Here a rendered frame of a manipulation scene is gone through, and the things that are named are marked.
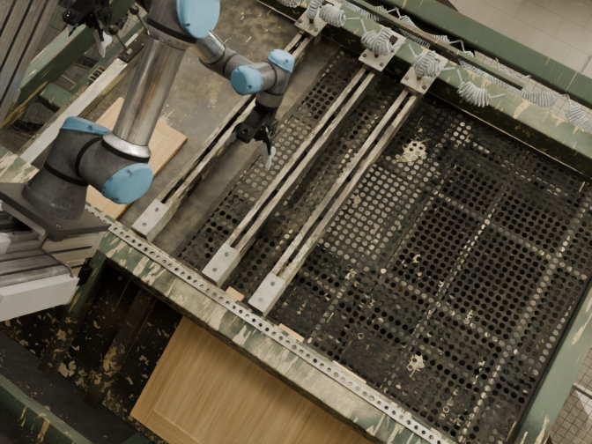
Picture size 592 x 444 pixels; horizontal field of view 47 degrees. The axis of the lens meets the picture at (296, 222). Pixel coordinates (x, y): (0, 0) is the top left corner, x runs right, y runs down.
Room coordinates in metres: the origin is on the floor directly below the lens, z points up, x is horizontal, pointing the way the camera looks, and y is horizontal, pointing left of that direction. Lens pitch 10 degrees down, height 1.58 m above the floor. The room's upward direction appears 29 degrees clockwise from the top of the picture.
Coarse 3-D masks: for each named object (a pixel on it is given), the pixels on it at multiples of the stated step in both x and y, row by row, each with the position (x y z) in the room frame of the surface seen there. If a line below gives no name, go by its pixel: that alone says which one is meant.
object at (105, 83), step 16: (112, 64) 2.54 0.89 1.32; (128, 64) 2.55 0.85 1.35; (96, 80) 2.49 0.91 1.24; (112, 80) 2.50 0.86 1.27; (80, 96) 2.45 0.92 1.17; (96, 96) 2.46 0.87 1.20; (64, 112) 2.40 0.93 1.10; (80, 112) 2.41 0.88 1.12; (48, 128) 2.36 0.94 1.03; (32, 144) 2.31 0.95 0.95; (48, 144) 2.32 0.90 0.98; (32, 160) 2.28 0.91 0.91
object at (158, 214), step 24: (312, 0) 2.57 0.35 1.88; (312, 24) 2.65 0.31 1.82; (288, 48) 2.62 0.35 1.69; (312, 48) 2.72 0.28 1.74; (240, 120) 2.42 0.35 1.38; (216, 144) 2.35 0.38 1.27; (192, 168) 2.32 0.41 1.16; (168, 192) 2.23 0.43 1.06; (192, 192) 2.32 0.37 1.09; (144, 216) 2.17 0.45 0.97; (168, 216) 2.22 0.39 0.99
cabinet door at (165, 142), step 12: (108, 108) 2.45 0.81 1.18; (120, 108) 2.46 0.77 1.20; (108, 120) 2.43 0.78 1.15; (156, 132) 2.42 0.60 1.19; (168, 132) 2.42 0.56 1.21; (156, 144) 2.39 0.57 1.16; (168, 144) 2.40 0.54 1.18; (180, 144) 2.40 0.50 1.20; (156, 156) 2.36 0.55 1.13; (168, 156) 2.37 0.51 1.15; (156, 168) 2.34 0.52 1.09; (96, 192) 2.26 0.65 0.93; (96, 204) 2.23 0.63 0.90; (108, 204) 2.24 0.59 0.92; (120, 204) 2.24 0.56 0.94; (120, 216) 2.24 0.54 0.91
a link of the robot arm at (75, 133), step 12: (72, 120) 1.55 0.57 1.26; (84, 120) 1.60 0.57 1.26; (60, 132) 1.56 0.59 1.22; (72, 132) 1.54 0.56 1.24; (84, 132) 1.54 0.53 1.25; (96, 132) 1.55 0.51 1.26; (60, 144) 1.55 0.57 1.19; (72, 144) 1.53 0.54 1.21; (84, 144) 1.53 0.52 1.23; (48, 156) 1.56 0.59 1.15; (60, 156) 1.54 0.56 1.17; (72, 156) 1.53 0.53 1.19; (60, 168) 1.54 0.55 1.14; (72, 168) 1.54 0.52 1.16
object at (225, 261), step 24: (360, 72) 2.59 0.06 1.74; (360, 96) 2.56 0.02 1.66; (336, 120) 2.46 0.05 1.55; (312, 144) 2.40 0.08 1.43; (288, 168) 2.33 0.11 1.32; (264, 192) 2.27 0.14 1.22; (288, 192) 2.32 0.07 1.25; (264, 216) 2.22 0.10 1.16; (240, 240) 2.16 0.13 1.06; (216, 264) 2.10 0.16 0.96
